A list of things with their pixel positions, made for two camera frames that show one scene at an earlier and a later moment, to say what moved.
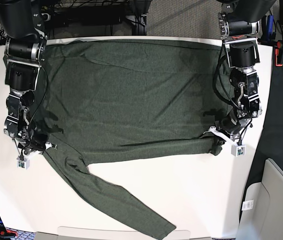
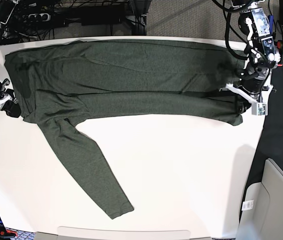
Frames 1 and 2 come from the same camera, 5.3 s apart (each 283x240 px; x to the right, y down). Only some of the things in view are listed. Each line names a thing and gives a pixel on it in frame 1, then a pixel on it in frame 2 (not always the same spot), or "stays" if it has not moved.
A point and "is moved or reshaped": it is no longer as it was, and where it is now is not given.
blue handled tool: [270, 30] stays
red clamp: [278, 52] stays
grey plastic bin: [272, 208] stays
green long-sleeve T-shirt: [108, 100] is moved or reshaped
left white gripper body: [34, 151] → [12, 109]
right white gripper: [234, 136] → [241, 105]
